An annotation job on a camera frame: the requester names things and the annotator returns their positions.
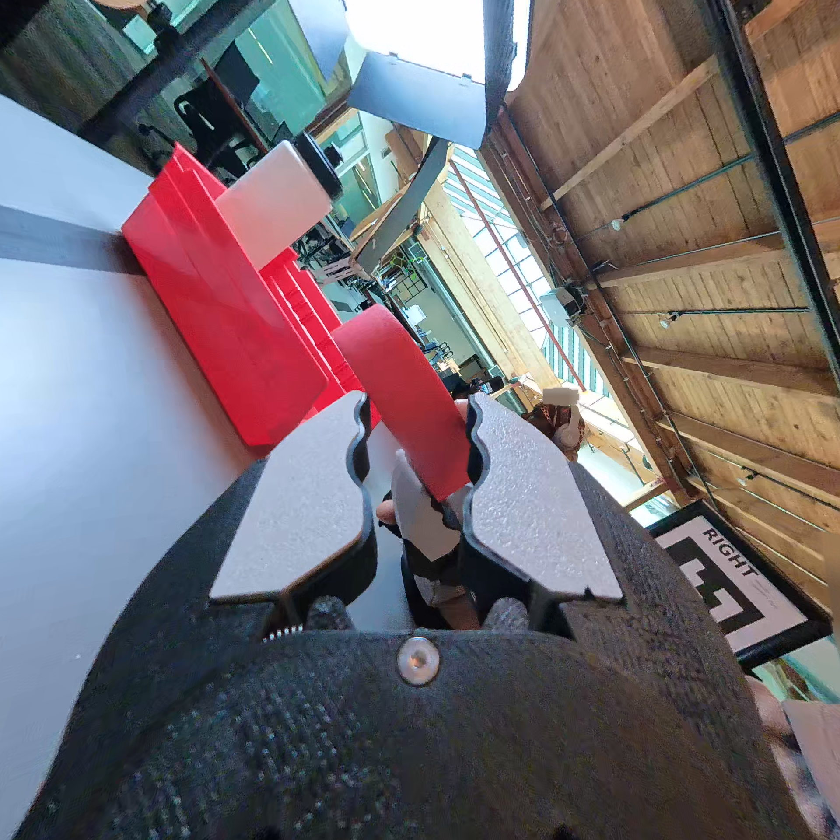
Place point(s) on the black framed white sign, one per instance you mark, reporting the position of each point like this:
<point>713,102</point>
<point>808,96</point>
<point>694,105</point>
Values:
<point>722,577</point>

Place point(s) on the person's right forearm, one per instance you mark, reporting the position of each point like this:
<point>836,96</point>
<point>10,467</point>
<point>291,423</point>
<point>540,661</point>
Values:
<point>771,735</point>

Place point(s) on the white water bottle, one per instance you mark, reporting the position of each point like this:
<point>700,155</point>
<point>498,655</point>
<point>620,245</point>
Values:
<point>275,197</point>

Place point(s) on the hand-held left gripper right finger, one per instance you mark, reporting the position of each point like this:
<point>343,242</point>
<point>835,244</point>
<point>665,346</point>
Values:
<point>531,512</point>

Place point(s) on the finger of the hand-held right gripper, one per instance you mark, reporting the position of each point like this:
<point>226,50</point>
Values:
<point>417,518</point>

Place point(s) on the red tape roll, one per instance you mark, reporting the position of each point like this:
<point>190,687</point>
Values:
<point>400,367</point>

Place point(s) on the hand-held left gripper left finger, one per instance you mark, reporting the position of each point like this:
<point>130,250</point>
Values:
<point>302,512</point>

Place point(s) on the red plastic bin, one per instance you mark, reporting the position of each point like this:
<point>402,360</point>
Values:
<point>216,295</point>

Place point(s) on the black office chair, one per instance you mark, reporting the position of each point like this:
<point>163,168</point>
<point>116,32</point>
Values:
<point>210,118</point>

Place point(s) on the black board with wooden edge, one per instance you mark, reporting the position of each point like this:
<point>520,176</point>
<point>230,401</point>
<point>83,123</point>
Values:
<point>407,197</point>

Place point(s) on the studio softbox light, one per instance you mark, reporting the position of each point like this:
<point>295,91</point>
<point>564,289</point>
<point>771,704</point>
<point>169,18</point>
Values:
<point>420,26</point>

